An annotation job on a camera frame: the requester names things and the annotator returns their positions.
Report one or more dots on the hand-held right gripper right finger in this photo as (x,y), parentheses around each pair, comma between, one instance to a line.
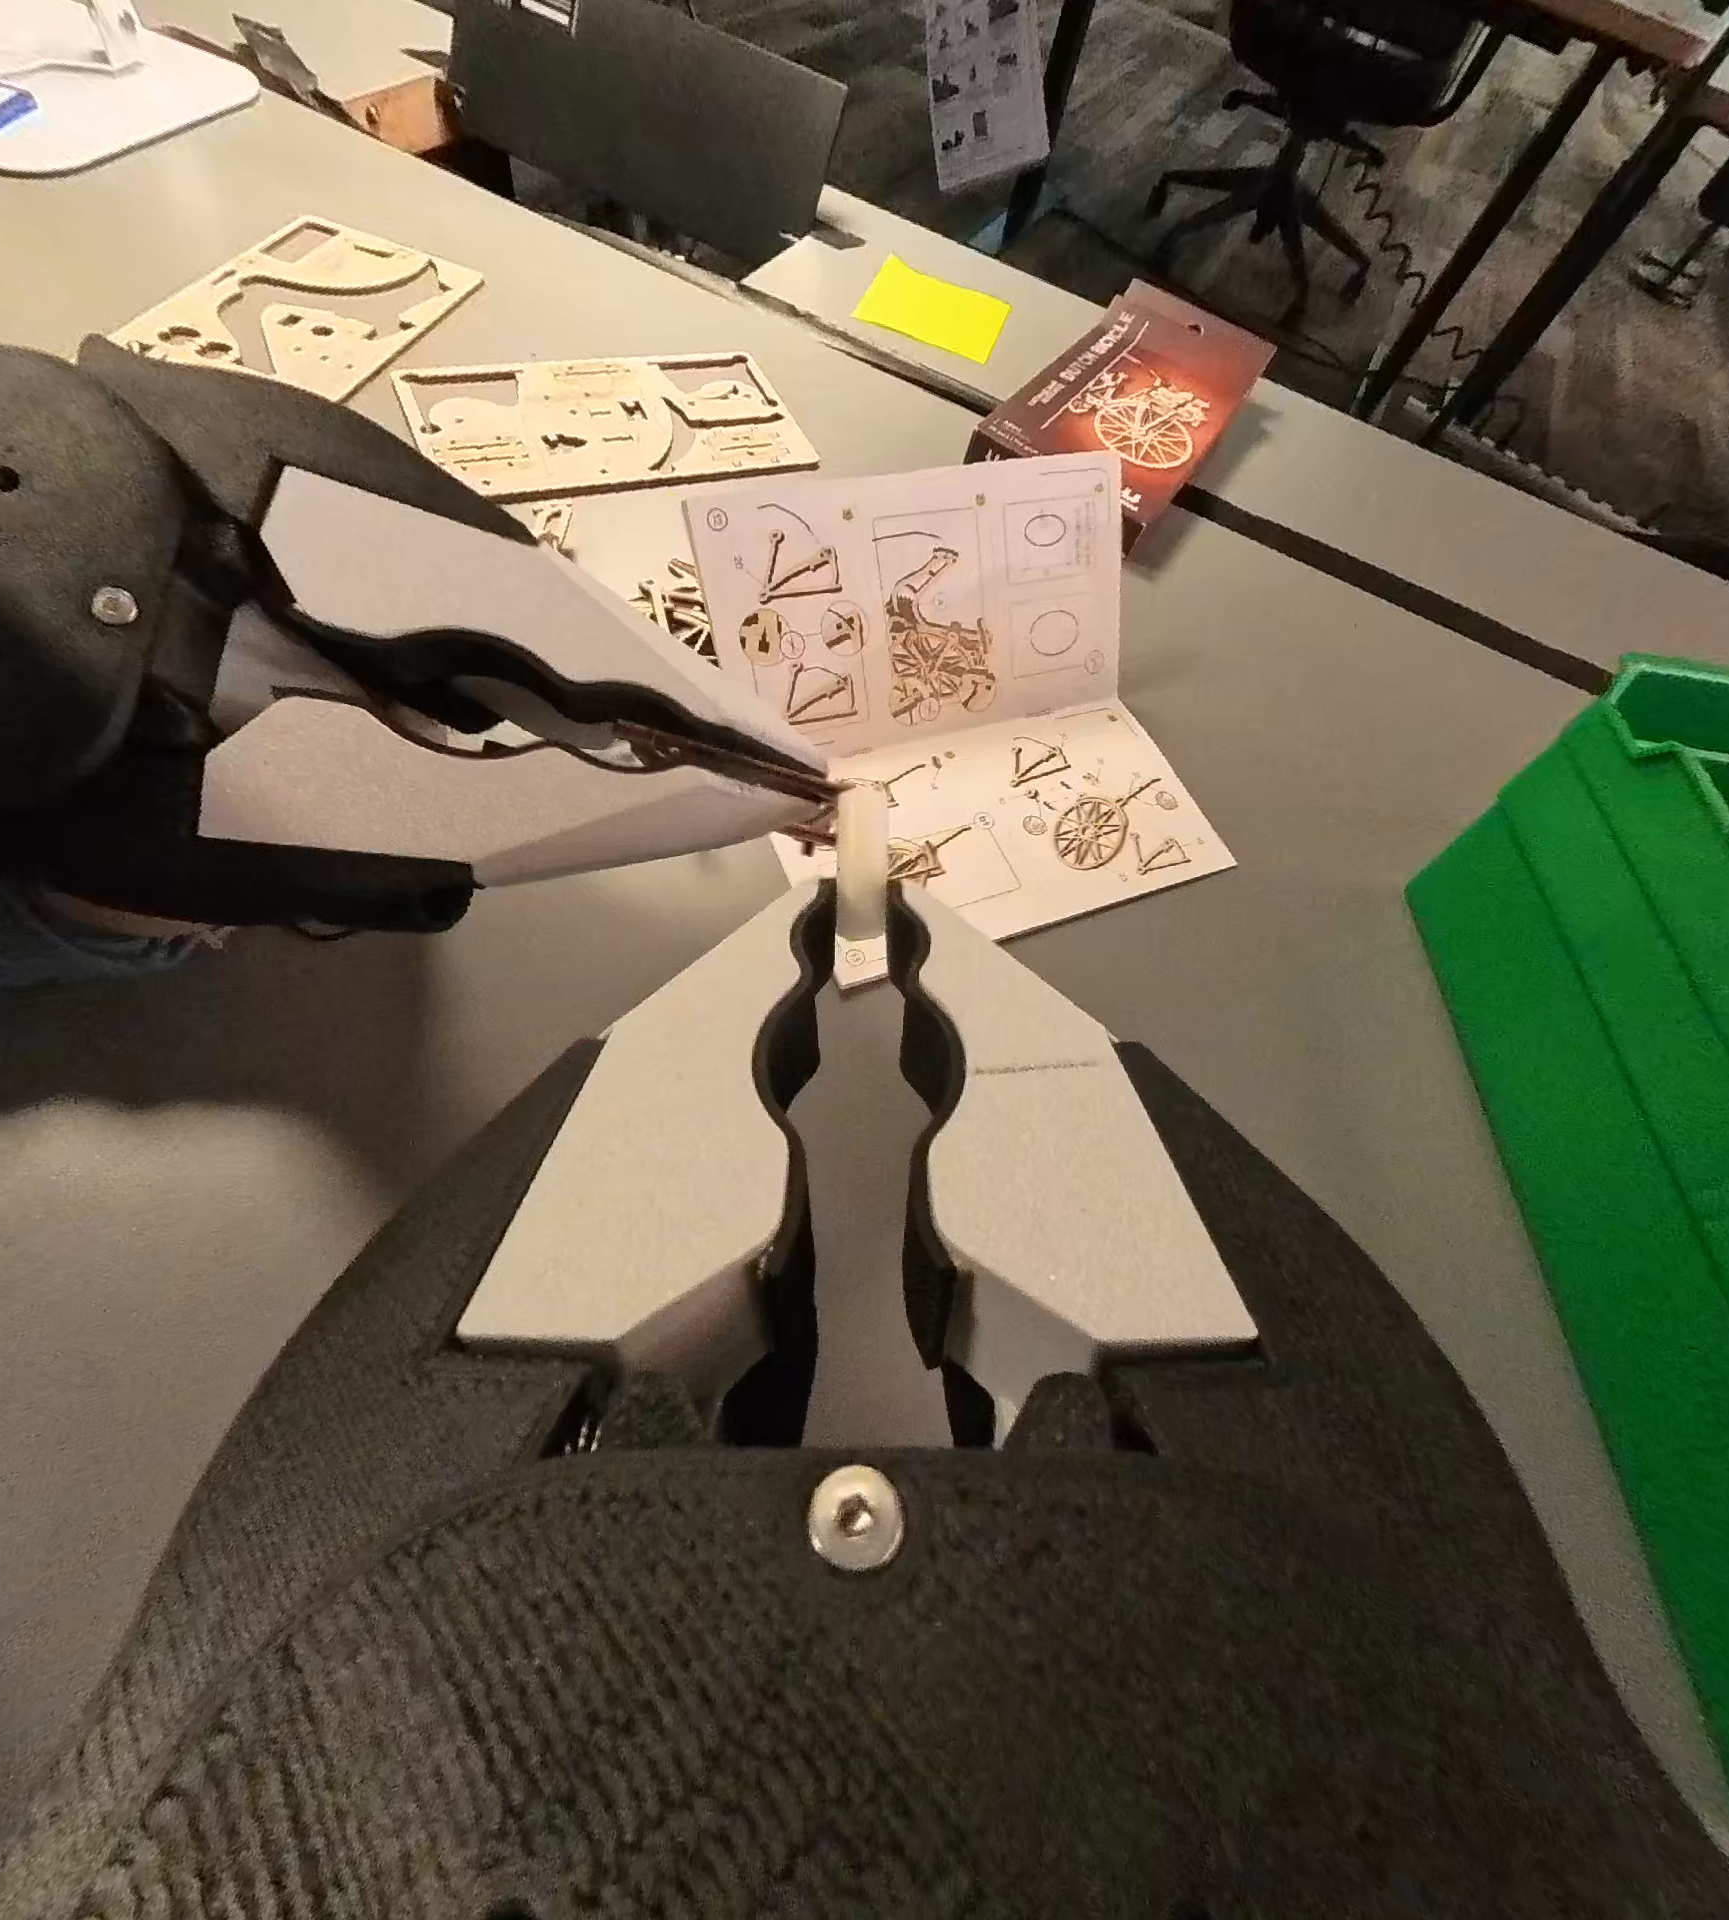
(1090,1201)

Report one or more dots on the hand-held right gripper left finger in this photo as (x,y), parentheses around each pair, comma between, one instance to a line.
(610,1201)

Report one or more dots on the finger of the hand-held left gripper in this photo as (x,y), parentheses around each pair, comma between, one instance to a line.
(401,795)
(473,585)

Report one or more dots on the thin dark wooden model part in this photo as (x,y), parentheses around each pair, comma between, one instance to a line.
(723,749)

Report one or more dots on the white wax stick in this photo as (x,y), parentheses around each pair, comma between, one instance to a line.
(863,870)

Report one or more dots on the pile of wooden model parts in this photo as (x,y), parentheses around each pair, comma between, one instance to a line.
(672,609)

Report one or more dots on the brown model kit box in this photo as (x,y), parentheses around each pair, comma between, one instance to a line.
(1105,405)

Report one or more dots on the punched-out wooden part sheet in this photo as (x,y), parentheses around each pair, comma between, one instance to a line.
(338,346)
(610,427)

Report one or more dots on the grey flat board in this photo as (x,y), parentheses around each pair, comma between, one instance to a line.
(821,276)

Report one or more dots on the clear plastic object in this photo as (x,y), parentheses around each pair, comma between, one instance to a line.
(39,33)

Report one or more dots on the illustrated instruction booklet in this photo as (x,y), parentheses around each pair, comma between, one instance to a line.
(956,525)

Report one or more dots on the black upright panel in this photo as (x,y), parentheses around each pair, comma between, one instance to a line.
(639,119)

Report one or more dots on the green foam block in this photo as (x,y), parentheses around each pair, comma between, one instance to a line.
(1599,1049)

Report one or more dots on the yellow sticky note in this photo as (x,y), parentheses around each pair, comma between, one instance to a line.
(932,308)

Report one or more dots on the hanging printed instruction sheet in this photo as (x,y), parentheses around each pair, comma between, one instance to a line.
(989,90)

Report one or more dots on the black office chair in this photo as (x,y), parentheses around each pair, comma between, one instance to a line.
(1314,61)

